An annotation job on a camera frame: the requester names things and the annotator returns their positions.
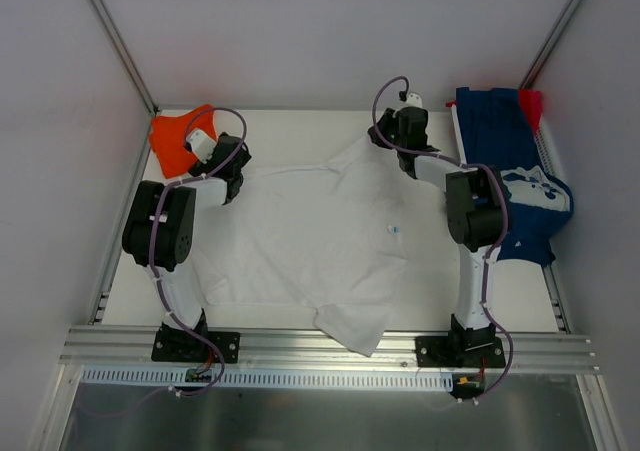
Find folded orange t shirt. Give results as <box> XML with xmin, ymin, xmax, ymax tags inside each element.
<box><xmin>149</xmin><ymin>104</ymin><xmax>218</xmax><ymax>179</ymax></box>

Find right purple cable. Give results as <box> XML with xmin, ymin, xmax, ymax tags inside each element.
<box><xmin>373</xmin><ymin>75</ymin><xmax>515</xmax><ymax>405</ymax></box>

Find aluminium mounting rail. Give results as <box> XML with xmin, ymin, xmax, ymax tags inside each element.
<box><xmin>60</xmin><ymin>325</ymin><xmax>601</xmax><ymax>375</ymax></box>

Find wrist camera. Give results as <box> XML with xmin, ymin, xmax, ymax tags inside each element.
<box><xmin>399</xmin><ymin>91</ymin><xmax>423</xmax><ymax>108</ymax></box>
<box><xmin>185</xmin><ymin>128</ymin><xmax>217</xmax><ymax>163</ymax></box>

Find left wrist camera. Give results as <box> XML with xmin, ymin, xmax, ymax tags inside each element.
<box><xmin>185</xmin><ymin>128</ymin><xmax>217</xmax><ymax>163</ymax></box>

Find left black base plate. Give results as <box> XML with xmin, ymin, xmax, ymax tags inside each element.
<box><xmin>151</xmin><ymin>326</ymin><xmax>241</xmax><ymax>364</ymax></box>

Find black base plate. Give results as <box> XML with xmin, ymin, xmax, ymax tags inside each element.
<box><xmin>414</xmin><ymin>336</ymin><xmax>506</xmax><ymax>369</ymax></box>
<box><xmin>151</xmin><ymin>326</ymin><xmax>241</xmax><ymax>364</ymax></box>

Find white perforated basket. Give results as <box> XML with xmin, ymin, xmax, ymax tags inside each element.
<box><xmin>449</xmin><ymin>104</ymin><xmax>567</xmax><ymax>181</ymax></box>

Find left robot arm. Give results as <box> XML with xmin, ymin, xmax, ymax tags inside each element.
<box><xmin>122</xmin><ymin>129</ymin><xmax>251</xmax><ymax>361</ymax></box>

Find blue printed t shirt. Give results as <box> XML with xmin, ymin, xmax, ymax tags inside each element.
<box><xmin>455</xmin><ymin>87</ymin><xmax>574</xmax><ymax>266</ymax></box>

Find red t shirt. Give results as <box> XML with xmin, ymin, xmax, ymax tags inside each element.
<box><xmin>518</xmin><ymin>89</ymin><xmax>543</xmax><ymax>134</ymax></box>

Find white slotted cable duct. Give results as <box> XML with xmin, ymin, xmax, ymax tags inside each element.
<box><xmin>81</xmin><ymin>365</ymin><xmax>454</xmax><ymax>392</ymax></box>

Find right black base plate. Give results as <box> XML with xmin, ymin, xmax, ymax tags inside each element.
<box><xmin>414</xmin><ymin>336</ymin><xmax>506</xmax><ymax>369</ymax></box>

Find white t shirt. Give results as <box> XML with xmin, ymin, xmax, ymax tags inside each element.
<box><xmin>190</xmin><ymin>139</ymin><xmax>459</xmax><ymax>356</ymax></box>

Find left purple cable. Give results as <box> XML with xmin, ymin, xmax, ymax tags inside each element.
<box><xmin>149</xmin><ymin>106</ymin><xmax>249</xmax><ymax>397</ymax></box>

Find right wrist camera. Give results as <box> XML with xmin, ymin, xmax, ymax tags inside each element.
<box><xmin>399</xmin><ymin>91</ymin><xmax>423</xmax><ymax>108</ymax></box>

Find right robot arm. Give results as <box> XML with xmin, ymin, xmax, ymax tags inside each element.
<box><xmin>368</xmin><ymin>106</ymin><xmax>509</xmax><ymax>367</ymax></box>

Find purple cable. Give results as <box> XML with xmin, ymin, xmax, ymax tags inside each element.
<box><xmin>149</xmin><ymin>106</ymin><xmax>249</xmax><ymax>397</ymax></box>
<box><xmin>373</xmin><ymin>75</ymin><xmax>515</xmax><ymax>405</ymax></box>

